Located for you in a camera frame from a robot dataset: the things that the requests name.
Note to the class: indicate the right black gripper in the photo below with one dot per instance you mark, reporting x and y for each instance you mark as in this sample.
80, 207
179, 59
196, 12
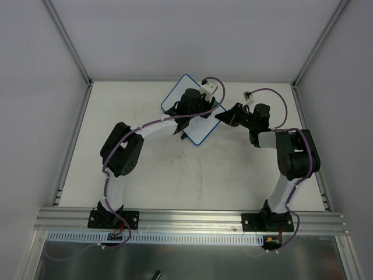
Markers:
238, 115

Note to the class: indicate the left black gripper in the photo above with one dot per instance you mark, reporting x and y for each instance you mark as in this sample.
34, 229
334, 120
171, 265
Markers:
206, 105

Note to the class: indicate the blue-framed whiteboard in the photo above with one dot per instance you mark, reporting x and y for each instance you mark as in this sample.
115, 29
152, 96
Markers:
199, 128

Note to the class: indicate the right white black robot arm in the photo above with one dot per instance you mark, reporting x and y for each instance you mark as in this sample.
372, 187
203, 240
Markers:
297, 159

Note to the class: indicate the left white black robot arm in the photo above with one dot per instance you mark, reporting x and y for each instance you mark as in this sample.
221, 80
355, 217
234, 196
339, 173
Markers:
121, 150

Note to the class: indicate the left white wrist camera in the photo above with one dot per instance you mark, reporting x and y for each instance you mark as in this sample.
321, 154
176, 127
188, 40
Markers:
208, 88

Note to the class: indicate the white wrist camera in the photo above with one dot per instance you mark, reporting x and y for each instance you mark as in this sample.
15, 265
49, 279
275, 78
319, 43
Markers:
208, 88
249, 99

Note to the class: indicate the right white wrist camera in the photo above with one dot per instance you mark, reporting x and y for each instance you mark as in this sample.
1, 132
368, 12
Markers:
249, 99

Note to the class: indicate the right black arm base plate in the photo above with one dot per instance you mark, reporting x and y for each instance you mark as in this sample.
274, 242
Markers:
258, 222

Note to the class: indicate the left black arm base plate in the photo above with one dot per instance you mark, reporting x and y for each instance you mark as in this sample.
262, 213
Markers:
108, 220

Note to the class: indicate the right aluminium frame post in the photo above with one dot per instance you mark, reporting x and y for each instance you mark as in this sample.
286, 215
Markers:
326, 31

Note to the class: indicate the aluminium frame post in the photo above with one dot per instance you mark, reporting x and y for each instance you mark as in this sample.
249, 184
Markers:
326, 31
56, 19

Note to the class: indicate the white slotted cable duct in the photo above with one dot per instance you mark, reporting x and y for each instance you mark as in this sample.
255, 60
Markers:
156, 238

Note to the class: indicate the left aluminium frame post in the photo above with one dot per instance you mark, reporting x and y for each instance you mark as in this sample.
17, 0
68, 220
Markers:
56, 19

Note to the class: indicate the aluminium mounting rail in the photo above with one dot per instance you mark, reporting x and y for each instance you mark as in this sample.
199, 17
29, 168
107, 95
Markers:
189, 221

